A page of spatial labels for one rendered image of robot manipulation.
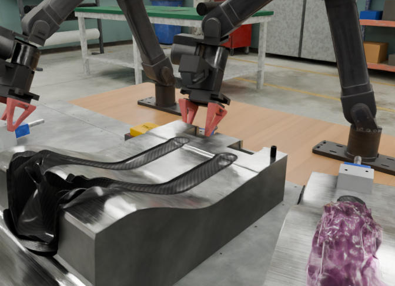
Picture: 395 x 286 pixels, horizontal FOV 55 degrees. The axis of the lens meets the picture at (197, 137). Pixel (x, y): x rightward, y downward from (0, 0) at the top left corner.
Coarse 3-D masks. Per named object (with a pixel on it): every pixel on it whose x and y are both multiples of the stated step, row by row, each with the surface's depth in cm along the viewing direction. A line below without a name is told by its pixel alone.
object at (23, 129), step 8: (0, 120) 90; (40, 120) 97; (0, 128) 85; (16, 128) 89; (24, 128) 91; (0, 136) 86; (8, 136) 88; (16, 136) 90; (0, 144) 87; (8, 144) 88; (16, 144) 90
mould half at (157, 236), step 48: (144, 144) 68; (192, 144) 67; (0, 192) 51; (144, 192) 46; (192, 192) 52; (240, 192) 54; (0, 240) 46; (96, 240) 36; (144, 240) 41; (192, 240) 48
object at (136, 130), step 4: (140, 124) 92; (144, 124) 92; (148, 124) 92; (152, 124) 92; (132, 128) 90; (136, 128) 90; (140, 128) 90; (144, 128) 90; (148, 128) 90; (152, 128) 89; (132, 132) 90; (136, 132) 89; (140, 132) 88; (144, 132) 87
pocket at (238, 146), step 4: (232, 144) 67; (236, 144) 68; (240, 144) 69; (232, 148) 67; (236, 148) 68; (240, 148) 69; (244, 148) 69; (244, 152) 69; (248, 152) 68; (252, 152) 67
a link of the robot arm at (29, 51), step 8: (16, 40) 87; (16, 48) 88; (24, 48) 87; (32, 48) 88; (16, 56) 87; (24, 56) 87; (32, 56) 88; (16, 64) 88; (24, 64) 87; (32, 64) 89
